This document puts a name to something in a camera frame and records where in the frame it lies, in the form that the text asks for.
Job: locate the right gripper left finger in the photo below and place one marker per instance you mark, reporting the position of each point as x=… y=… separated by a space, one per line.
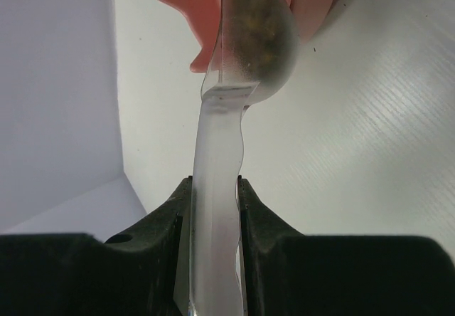
x=132 y=273

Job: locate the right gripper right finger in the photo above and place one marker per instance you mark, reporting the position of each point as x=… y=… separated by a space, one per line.
x=289 y=273

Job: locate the clear plastic scoop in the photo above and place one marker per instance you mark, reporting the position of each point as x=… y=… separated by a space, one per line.
x=227 y=92

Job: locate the brown kibble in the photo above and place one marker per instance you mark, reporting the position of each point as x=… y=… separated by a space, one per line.
x=258 y=34

